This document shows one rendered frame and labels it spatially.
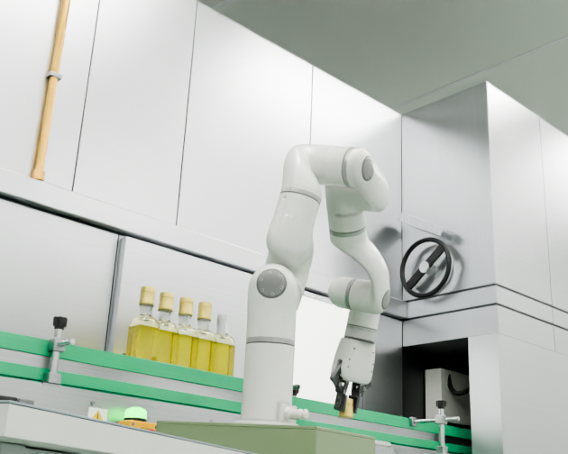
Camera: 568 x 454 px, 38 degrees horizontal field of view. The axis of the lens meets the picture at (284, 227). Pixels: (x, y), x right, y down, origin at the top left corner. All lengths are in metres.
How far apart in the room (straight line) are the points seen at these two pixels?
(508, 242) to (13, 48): 1.65
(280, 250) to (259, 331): 0.16
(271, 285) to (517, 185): 1.56
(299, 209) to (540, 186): 1.62
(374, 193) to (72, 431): 0.98
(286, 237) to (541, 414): 1.43
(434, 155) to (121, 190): 1.26
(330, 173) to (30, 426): 0.98
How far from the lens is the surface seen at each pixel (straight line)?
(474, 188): 2.85
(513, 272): 2.81
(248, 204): 2.46
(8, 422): 0.87
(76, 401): 1.67
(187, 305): 2.03
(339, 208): 1.80
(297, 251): 1.61
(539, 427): 2.80
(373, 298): 1.86
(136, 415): 1.68
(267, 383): 1.55
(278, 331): 1.56
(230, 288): 2.30
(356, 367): 1.97
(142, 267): 2.13
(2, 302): 1.96
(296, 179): 1.64
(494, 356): 2.65
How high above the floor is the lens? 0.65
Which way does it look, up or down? 20 degrees up
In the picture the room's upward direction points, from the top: 3 degrees clockwise
